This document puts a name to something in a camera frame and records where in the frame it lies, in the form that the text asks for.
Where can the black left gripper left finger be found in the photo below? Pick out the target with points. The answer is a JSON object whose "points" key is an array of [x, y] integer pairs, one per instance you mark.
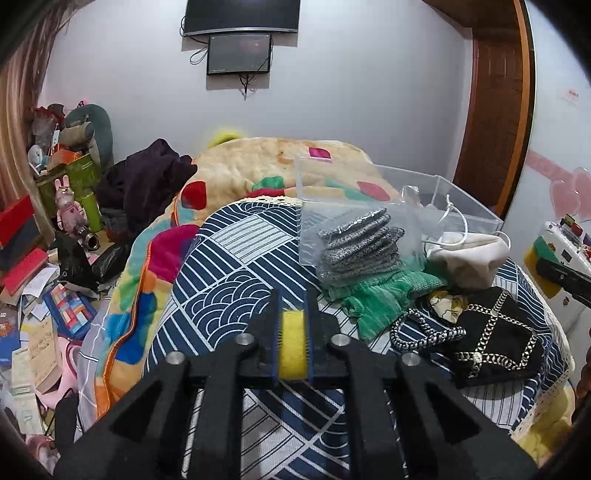
{"points": [[261, 364]]}

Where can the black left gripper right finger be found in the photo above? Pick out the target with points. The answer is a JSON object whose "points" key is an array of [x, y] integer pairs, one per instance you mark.
{"points": [[319, 327]]}

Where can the yellow sponge ball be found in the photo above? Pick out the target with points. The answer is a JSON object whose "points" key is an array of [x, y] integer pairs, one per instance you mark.
{"points": [[293, 351]]}

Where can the black hat with silver chains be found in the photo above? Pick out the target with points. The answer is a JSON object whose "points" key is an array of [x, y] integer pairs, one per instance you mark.
{"points": [[500, 344]]}

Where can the white drawstring pouch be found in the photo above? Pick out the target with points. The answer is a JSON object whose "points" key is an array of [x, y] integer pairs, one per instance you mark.
{"points": [[470, 259]]}

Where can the white suitcase with stickers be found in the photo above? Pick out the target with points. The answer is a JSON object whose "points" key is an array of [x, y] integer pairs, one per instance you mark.
{"points": [[558, 242]]}

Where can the green knitted cloth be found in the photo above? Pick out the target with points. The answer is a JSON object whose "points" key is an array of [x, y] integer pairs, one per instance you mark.
{"points": [[375, 302]]}

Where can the floral yellow scrunchie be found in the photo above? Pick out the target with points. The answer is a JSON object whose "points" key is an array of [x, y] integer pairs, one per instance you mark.
{"points": [[447, 306]]}

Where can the colourful fleece blanket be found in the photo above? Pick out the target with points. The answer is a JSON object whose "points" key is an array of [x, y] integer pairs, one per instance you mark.
{"points": [[227, 172]]}

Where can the clear plastic storage box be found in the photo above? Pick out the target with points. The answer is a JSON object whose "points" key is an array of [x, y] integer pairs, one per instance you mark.
{"points": [[426, 206]]}

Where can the brown wooden door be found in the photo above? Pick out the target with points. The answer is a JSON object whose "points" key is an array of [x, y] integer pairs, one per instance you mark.
{"points": [[502, 94]]}

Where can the colourful patterned book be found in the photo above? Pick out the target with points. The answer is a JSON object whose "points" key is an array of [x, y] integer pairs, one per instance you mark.
{"points": [[71, 312]]}

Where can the dark purple garment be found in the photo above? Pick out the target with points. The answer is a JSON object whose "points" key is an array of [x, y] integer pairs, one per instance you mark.
{"points": [[136, 190]]}

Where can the yellow green plush toy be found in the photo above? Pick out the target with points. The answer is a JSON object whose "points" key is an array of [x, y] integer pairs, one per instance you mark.
{"points": [[223, 136]]}

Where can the pink bunny figurine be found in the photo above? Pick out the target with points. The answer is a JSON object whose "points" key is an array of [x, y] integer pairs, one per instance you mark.
{"points": [[70, 214]]}

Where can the green cardboard box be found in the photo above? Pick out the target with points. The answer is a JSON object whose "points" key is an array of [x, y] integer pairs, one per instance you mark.
{"points": [[83, 174]]}

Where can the red box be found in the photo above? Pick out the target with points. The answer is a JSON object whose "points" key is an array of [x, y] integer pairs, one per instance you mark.
{"points": [[13, 218]]}

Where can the grey green plush toy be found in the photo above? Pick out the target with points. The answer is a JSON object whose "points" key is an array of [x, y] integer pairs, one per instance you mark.
{"points": [[88, 128]]}

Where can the striped pink curtain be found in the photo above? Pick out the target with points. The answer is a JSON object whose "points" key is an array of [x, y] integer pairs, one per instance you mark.
{"points": [[23, 68]]}

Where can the small black wall monitor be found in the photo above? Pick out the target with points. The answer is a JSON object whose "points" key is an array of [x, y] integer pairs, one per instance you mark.
{"points": [[239, 54]]}

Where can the wall mounted black television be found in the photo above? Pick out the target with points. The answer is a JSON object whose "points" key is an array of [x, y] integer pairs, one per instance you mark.
{"points": [[204, 17]]}

